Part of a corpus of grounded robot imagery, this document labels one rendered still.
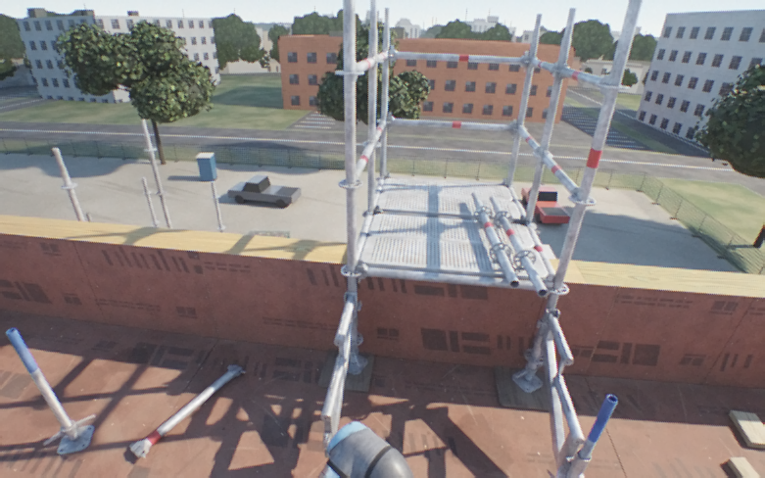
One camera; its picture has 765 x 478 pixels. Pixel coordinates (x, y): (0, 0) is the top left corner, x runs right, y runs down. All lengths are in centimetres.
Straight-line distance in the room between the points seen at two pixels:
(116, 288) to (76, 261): 30
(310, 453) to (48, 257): 218
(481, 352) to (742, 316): 150
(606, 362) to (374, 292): 152
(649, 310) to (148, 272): 305
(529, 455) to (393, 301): 109
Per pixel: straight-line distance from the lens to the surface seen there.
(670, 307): 268
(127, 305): 315
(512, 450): 235
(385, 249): 224
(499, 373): 264
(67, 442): 273
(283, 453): 226
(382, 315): 240
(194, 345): 294
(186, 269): 267
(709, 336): 296
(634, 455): 260
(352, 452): 111
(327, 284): 233
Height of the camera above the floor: 189
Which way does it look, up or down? 29 degrees down
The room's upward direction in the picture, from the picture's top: 2 degrees clockwise
